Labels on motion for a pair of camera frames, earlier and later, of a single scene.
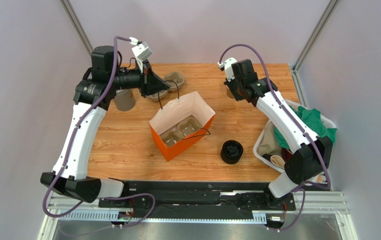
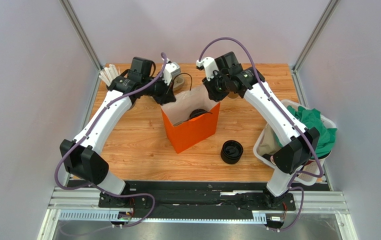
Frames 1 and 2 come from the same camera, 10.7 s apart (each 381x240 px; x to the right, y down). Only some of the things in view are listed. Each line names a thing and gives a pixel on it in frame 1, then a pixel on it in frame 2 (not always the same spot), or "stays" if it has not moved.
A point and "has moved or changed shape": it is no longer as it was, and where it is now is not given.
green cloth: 312,119 stays
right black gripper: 232,85 → 212,92
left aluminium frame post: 71,15 stays
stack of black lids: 231,152 stays
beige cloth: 269,143 stays
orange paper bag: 193,104 has moved or changed shape
